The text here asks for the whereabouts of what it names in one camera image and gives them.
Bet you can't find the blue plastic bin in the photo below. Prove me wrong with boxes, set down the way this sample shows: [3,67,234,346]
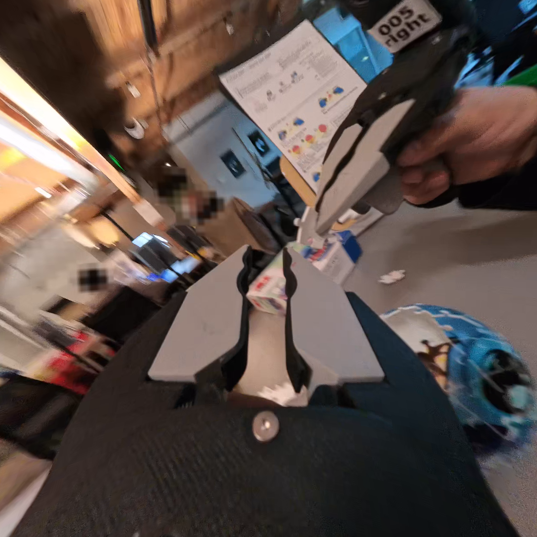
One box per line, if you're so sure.
[312,8,395,82]

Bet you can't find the printed instruction sheet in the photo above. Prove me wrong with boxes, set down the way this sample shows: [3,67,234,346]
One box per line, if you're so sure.
[218,20,369,194]

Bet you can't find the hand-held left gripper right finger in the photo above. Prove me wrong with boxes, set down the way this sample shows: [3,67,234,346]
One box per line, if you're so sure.
[283,247,385,394]

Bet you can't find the blue puzzle ball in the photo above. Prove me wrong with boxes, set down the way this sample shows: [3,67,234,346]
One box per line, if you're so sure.
[380,304,537,445]

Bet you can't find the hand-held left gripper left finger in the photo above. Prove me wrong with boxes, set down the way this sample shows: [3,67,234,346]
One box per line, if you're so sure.
[147,245,254,391]

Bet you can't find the person's right hand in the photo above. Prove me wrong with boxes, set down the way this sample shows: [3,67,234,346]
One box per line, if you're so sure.
[396,86,537,206]

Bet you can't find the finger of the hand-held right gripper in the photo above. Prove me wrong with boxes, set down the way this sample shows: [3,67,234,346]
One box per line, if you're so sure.
[314,124,365,212]
[315,98,417,235]

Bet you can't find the cartoon puzzle box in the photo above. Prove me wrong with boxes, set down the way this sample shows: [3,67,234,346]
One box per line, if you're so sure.
[247,229,362,315]

